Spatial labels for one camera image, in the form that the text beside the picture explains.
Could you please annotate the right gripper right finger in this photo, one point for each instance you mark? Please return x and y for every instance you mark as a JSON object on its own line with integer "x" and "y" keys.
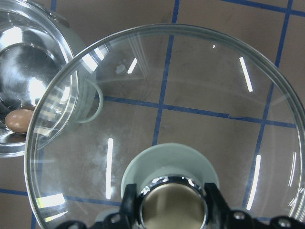
{"x": 219, "y": 213}

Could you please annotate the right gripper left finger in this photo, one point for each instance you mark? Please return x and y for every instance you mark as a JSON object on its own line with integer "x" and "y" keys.
{"x": 130, "y": 209}

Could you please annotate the glass pot lid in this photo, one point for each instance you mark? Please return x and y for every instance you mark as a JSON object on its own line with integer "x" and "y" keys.
{"x": 169, "y": 108}

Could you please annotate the brown egg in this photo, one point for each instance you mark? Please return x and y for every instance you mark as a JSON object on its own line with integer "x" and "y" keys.
{"x": 18, "y": 120}

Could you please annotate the mint green electric pot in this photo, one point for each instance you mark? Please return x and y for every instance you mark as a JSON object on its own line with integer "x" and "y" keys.
{"x": 35, "y": 44}

